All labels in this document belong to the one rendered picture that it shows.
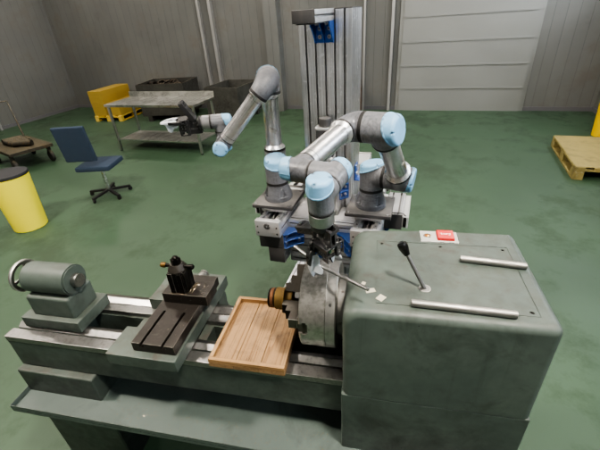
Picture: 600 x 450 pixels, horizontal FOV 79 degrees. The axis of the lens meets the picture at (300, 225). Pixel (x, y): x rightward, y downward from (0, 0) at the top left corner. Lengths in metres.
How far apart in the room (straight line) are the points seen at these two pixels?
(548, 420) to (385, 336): 1.62
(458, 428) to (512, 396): 0.23
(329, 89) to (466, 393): 1.38
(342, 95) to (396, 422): 1.40
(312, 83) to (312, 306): 1.10
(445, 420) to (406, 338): 0.40
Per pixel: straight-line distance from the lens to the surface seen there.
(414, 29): 8.62
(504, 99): 8.92
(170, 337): 1.56
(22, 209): 5.22
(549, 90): 9.10
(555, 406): 2.73
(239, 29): 9.63
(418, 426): 1.52
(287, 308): 1.35
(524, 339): 1.21
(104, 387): 2.06
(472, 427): 1.51
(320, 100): 1.90
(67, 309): 1.91
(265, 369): 1.46
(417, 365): 1.26
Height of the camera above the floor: 2.02
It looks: 30 degrees down
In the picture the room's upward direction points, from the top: 4 degrees counter-clockwise
